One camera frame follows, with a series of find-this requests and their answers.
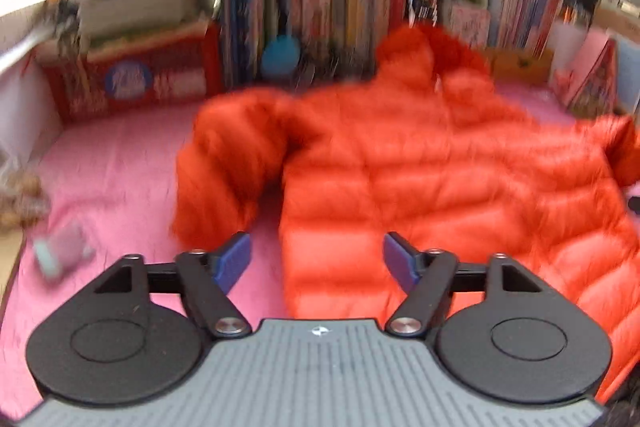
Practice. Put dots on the pink triangular dollhouse toy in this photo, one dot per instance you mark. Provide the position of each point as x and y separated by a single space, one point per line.
595 77

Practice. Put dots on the brown fuzzy object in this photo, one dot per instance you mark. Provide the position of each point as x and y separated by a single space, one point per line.
22 199

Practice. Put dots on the orange puffer jacket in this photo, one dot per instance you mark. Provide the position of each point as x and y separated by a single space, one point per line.
400 157

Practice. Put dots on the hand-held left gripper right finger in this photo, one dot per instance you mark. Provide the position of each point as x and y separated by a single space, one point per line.
400 257

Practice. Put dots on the row of thin colourful books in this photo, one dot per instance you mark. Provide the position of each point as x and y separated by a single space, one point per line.
520 7

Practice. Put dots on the row of tall books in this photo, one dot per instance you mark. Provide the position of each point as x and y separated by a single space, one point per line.
325 7

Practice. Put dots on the pink rabbit-print blanket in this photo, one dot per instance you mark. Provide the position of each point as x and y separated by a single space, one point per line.
110 167

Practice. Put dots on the grey teal small object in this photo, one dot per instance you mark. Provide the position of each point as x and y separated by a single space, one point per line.
62 252

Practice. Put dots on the red plastic crate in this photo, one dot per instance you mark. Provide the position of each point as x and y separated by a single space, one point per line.
175 77

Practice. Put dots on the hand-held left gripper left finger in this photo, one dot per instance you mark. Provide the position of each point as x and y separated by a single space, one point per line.
232 259

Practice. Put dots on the wooden drawer organizer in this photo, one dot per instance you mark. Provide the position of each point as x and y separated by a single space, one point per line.
520 64

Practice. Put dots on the blue round plush ball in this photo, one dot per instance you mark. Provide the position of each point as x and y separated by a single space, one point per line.
281 57

